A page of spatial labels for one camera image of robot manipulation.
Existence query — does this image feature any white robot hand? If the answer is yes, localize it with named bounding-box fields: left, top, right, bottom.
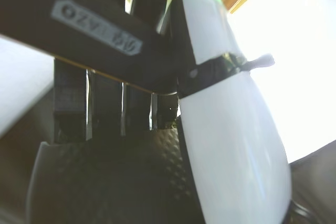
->
left=26, top=0, right=293, bottom=224

